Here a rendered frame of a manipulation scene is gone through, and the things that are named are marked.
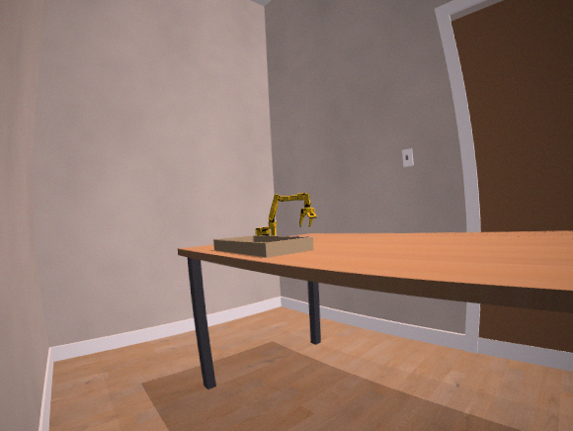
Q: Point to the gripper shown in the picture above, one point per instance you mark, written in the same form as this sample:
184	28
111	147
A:
307	211

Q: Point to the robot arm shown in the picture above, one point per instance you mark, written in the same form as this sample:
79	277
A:
272	223

